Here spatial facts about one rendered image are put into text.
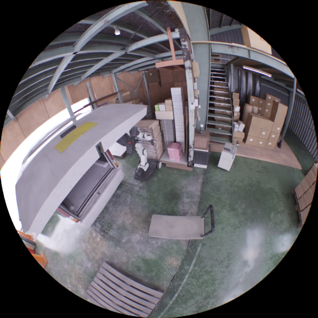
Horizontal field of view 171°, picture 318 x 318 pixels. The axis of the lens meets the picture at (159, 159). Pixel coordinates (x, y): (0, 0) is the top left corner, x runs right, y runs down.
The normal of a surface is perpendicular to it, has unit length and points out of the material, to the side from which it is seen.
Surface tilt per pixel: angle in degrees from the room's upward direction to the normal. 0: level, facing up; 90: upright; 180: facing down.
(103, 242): 0
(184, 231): 0
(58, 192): 106
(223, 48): 90
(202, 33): 90
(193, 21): 90
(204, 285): 0
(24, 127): 90
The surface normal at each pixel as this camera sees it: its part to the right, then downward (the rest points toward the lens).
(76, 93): 0.91, 0.15
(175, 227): -0.15, -0.74
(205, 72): -0.38, 0.66
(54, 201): 0.89, 0.39
